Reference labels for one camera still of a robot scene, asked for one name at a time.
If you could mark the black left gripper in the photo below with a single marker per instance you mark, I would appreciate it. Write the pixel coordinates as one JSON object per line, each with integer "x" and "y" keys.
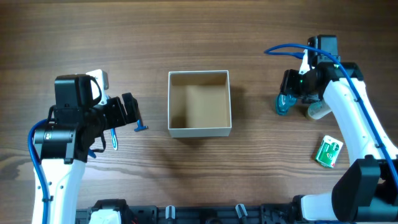
{"x": 129, "y": 109}

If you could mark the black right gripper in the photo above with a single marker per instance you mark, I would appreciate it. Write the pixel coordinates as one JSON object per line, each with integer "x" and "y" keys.
{"x": 288, "y": 82}

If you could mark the white lotion tube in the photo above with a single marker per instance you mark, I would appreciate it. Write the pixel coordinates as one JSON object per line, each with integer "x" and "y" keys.
{"x": 318, "y": 110}

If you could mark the blue mouthwash bottle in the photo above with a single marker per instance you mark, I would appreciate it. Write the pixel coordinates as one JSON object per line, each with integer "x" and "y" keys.
{"x": 283, "y": 103}

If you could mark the green soap box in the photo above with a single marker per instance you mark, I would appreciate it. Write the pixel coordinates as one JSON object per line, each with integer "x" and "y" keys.
{"x": 328, "y": 151}

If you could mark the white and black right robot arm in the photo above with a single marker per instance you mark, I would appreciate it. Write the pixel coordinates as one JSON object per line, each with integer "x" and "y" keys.
{"x": 367, "y": 191}

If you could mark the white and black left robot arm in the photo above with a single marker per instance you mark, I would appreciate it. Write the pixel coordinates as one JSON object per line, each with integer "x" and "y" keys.
{"x": 60, "y": 145}

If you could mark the blue disposable razor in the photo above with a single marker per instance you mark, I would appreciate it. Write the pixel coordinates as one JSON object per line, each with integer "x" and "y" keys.
{"x": 140, "y": 126}

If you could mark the blue and white toothbrush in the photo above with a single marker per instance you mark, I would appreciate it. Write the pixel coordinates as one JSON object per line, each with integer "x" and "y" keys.
{"x": 114, "y": 139}

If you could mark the white cardboard box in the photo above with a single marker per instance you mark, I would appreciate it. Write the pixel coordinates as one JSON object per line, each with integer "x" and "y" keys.
{"x": 199, "y": 104}

